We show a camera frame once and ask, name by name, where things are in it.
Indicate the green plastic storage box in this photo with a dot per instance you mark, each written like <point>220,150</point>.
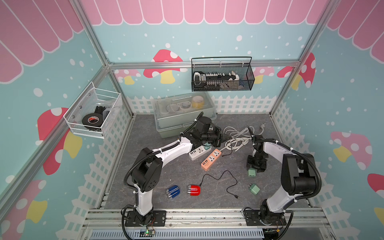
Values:
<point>174,115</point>

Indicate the clear acrylic wall bin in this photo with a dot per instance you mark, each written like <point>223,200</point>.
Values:
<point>93,100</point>

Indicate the white power strip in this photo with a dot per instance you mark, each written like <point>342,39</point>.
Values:
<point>198,152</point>

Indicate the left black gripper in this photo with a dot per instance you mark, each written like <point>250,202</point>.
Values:
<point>218,140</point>

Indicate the blue shaver lower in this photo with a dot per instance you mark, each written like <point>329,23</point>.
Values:
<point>173,192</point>

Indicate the yellow tape roll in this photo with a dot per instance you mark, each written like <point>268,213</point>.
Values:
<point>198,102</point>

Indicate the orange power strip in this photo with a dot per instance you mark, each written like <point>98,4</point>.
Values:
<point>208,162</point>

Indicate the black power strip in basket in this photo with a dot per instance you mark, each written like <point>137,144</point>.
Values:
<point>215,80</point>

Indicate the black tape roll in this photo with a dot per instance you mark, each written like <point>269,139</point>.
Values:
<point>93,121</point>

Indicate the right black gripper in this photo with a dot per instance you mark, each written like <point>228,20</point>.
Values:
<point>260,169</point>

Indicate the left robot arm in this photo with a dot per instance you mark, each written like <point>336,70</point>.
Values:
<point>146,171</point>

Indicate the black wire mesh basket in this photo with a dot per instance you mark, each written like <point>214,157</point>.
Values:
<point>240,66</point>

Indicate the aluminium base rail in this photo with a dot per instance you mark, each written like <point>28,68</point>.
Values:
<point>208,224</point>

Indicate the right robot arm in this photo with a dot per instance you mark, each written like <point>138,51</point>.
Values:
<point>300,178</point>

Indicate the green charger adapter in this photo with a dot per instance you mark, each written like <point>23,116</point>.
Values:
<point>252,173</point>
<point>254,189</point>

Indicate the red electric shaver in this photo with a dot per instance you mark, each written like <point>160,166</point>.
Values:
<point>194,190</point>

